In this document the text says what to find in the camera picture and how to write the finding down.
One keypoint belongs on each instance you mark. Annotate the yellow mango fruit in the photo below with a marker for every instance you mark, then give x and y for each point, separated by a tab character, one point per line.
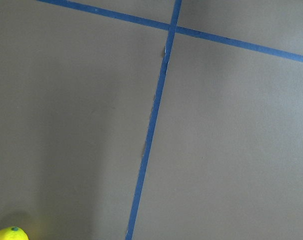
13	233

